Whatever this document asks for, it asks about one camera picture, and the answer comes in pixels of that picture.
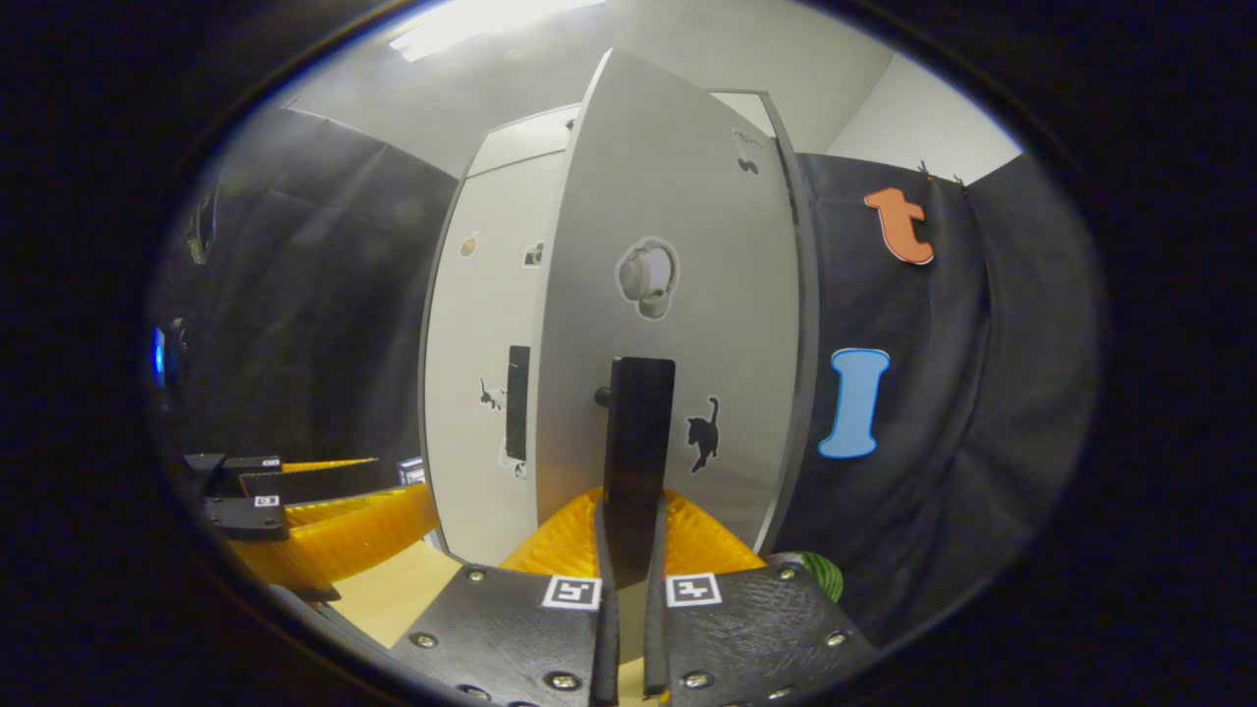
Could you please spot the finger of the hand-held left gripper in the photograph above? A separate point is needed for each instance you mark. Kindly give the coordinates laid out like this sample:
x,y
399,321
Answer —
x,y
363,535
324,481

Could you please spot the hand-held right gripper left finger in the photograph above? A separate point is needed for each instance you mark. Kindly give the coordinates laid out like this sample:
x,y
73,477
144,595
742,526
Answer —
x,y
607,638

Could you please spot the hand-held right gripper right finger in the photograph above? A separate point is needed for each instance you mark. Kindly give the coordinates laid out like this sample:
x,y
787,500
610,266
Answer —
x,y
656,638

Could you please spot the white double-door shoe cabinet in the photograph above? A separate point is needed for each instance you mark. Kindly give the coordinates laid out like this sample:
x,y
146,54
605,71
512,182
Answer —
x,y
481,393

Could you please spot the white shoe cabinet door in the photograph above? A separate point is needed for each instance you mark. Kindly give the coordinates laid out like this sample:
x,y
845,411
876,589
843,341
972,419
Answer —
x,y
481,324
687,196

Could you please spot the white cabinet drawer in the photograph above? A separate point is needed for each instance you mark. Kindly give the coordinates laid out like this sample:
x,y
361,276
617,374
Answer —
x,y
520,142

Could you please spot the small blue white box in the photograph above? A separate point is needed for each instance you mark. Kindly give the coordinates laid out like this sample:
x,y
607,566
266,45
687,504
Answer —
x,y
410,471

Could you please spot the black backdrop cloth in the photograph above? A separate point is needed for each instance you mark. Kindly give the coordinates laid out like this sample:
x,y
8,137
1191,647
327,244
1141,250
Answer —
x,y
314,295
982,393

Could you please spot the green striped ball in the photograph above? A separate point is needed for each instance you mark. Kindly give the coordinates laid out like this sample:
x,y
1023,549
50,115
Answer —
x,y
825,574

